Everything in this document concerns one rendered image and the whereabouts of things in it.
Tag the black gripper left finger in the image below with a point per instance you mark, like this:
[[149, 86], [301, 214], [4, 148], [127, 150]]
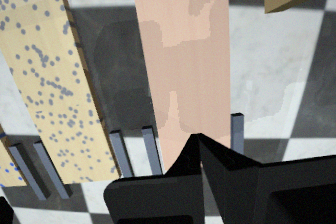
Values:
[[177, 192]]

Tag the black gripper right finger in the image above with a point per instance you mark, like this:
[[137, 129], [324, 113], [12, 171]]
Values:
[[241, 185]]

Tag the pale pink strip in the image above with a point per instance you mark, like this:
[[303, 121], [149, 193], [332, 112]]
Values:
[[186, 48]]

